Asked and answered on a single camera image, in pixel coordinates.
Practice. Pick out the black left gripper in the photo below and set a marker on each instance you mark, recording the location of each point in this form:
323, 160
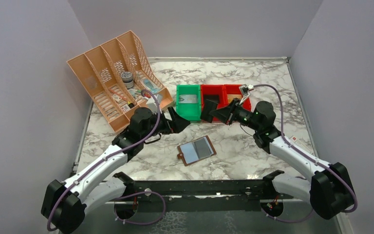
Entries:
178, 123

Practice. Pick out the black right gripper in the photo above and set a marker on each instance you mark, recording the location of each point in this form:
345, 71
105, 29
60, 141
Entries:
228, 113

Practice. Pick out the black card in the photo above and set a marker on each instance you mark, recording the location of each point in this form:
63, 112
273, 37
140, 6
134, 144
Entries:
209, 105
214, 98

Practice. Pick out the brown leather card holder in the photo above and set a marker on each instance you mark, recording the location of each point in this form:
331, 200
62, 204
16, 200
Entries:
196, 150

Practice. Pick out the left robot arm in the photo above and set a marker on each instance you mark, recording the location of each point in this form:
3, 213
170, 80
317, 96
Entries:
66, 203

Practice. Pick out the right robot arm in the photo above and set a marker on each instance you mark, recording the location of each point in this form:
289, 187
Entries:
326, 187

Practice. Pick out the black card in red bin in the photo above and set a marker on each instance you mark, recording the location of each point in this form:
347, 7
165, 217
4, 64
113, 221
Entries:
214, 98

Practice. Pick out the silver card in green bin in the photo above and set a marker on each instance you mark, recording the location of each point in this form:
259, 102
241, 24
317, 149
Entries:
188, 99

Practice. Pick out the red plastic bin right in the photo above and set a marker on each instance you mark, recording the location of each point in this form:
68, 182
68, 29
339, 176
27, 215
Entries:
233, 91

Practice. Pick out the red plastic bin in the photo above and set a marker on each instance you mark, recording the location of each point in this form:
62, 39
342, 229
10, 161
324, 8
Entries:
233, 91
214, 89

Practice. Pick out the red plastic bin middle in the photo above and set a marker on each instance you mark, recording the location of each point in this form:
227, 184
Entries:
214, 89

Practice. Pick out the green plastic bin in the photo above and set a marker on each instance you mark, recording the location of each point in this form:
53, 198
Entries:
190, 112

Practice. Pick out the blue packet in organizer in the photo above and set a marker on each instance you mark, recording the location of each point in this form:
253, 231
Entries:
150, 85

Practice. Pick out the silver round tin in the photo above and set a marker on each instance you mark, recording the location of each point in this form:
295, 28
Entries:
127, 78

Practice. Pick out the small white red box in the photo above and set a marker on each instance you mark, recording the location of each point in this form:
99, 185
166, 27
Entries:
299, 143

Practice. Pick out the red pencil in organizer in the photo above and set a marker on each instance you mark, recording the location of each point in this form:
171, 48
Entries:
117, 96

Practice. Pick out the peach plastic file organizer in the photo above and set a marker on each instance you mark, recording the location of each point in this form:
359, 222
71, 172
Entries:
99, 69

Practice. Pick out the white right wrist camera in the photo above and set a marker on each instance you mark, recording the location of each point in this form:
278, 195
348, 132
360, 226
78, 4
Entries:
245, 92

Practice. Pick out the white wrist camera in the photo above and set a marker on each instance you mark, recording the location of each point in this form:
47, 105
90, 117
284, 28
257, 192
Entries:
151, 103
245, 92

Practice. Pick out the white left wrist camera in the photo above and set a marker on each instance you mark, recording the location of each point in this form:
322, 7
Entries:
151, 103

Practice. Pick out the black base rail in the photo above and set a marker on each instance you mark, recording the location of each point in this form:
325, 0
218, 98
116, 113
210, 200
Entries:
153, 196

